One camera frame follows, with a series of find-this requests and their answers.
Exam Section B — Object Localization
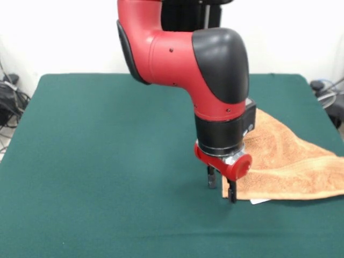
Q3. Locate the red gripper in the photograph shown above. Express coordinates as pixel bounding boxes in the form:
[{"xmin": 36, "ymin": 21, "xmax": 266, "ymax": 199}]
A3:
[{"xmin": 193, "ymin": 142, "xmax": 253, "ymax": 204}]

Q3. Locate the grey cable coil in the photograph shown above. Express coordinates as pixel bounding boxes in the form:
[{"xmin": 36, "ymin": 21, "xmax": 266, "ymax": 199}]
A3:
[{"xmin": 310, "ymin": 77, "xmax": 344, "ymax": 130}]

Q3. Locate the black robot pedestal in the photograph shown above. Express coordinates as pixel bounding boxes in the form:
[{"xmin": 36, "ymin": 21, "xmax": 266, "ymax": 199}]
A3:
[{"xmin": 160, "ymin": 0, "xmax": 224, "ymax": 31}]

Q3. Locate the dark green table cloth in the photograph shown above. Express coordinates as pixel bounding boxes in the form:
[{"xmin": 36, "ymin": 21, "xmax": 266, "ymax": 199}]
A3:
[{"xmin": 0, "ymin": 73, "xmax": 344, "ymax": 258}]

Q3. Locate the black cable bundle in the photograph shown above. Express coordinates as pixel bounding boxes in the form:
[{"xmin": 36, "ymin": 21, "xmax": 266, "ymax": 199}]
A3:
[{"xmin": 0, "ymin": 59, "xmax": 32, "ymax": 154}]

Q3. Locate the orange terry towel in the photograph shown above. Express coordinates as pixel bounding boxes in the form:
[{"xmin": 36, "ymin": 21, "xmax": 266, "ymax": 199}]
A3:
[{"xmin": 221, "ymin": 108, "xmax": 344, "ymax": 205}]

